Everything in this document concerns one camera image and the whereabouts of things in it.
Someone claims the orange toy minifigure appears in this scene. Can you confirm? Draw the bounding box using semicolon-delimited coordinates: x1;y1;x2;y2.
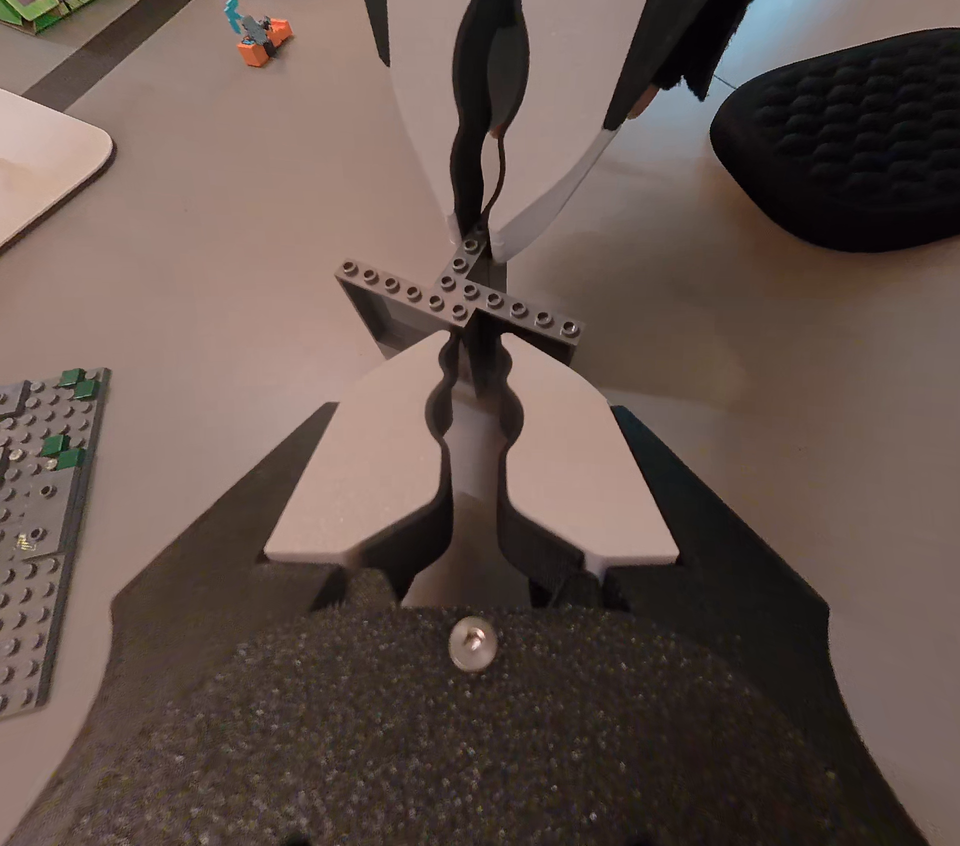
223;0;295;69

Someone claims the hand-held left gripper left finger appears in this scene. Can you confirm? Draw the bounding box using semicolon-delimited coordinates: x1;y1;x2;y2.
262;332;459;565

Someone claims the grey brick wall assembly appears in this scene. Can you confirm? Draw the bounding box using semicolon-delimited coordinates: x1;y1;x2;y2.
333;219;588;404

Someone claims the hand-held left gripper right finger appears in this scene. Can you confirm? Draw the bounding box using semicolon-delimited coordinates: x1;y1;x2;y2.
495;332;682;578

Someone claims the grey desk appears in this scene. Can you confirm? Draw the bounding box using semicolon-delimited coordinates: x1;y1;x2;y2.
0;0;960;846

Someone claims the white book stand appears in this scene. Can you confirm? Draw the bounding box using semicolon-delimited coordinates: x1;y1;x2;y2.
0;88;117;254

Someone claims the grey brick baseplate build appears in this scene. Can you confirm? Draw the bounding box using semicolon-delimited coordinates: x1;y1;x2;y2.
0;366;112;719

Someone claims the person's right hand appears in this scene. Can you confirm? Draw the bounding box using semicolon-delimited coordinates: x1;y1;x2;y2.
630;0;756;113

